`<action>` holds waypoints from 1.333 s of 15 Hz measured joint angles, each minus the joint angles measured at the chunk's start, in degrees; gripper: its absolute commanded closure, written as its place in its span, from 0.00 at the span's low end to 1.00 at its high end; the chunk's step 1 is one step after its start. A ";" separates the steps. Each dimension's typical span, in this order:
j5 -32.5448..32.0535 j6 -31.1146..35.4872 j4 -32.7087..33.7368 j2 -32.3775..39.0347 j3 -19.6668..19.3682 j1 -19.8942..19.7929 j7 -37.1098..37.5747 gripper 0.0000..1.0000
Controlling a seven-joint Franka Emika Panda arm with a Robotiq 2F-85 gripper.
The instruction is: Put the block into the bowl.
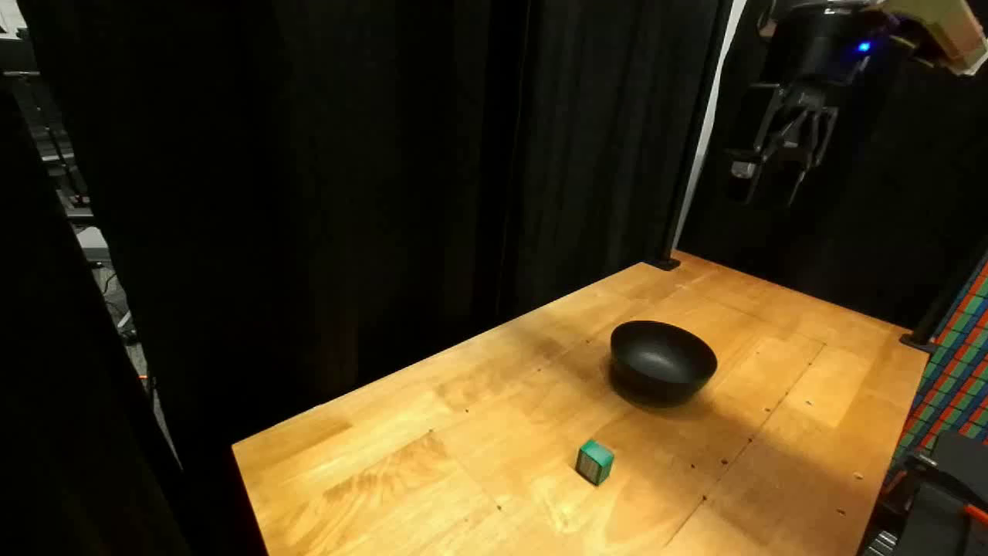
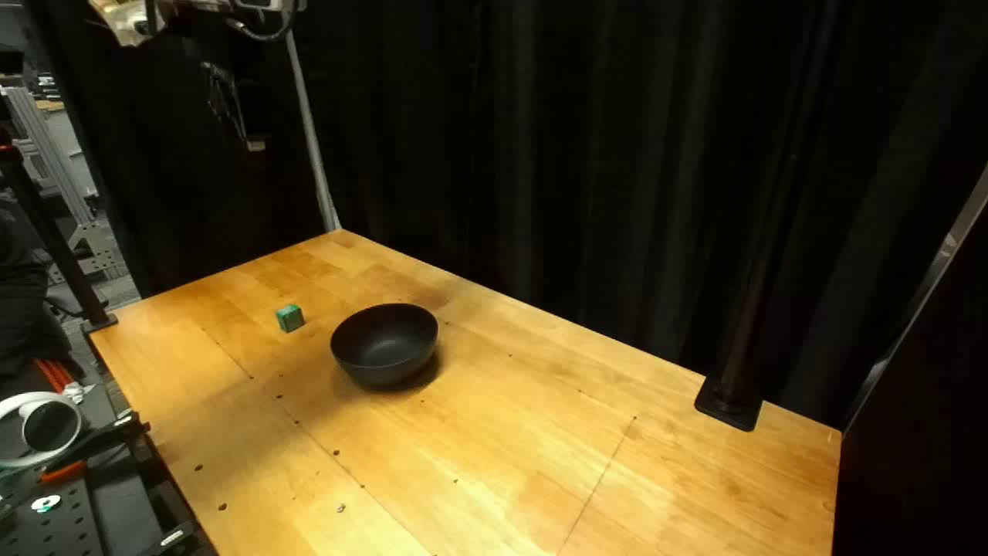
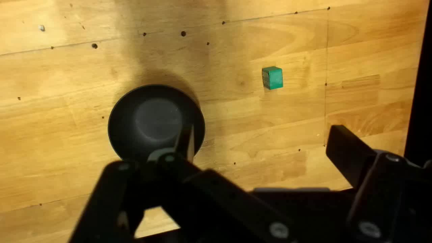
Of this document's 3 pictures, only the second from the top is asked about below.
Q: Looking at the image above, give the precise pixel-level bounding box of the white tape roll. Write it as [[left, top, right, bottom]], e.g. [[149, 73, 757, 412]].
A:
[[0, 390, 87, 474]]

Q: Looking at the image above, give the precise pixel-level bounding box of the black cable loop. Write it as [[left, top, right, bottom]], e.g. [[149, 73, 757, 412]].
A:
[[226, 0, 302, 46]]

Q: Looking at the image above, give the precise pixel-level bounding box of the black post with base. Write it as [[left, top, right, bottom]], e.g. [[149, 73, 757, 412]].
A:
[[693, 0, 972, 434]]

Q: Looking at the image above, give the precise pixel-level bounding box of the small green cube block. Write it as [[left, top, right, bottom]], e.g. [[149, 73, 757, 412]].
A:
[[273, 299, 310, 338]]

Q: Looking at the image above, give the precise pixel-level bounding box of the slanted grey metal pole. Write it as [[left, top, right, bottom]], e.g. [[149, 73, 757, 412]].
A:
[[282, 27, 344, 235]]

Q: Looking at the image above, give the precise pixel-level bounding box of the black perforated breadboard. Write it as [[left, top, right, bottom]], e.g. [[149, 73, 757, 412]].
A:
[[0, 412, 212, 556]]

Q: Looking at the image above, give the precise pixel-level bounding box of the black slanted stand leg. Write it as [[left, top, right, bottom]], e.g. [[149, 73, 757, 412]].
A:
[[0, 153, 121, 334]]

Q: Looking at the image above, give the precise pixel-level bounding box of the black curtain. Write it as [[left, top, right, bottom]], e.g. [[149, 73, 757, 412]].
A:
[[27, 0, 988, 431]]

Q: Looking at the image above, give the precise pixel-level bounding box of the grey metal frame bar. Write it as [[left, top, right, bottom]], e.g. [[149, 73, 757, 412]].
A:
[[843, 163, 988, 431]]

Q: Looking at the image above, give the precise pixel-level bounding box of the black round bowl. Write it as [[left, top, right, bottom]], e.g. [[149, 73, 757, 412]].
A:
[[327, 299, 441, 393]]

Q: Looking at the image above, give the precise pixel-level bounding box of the red handled tool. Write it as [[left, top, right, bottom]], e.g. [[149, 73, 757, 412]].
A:
[[35, 458, 92, 487]]

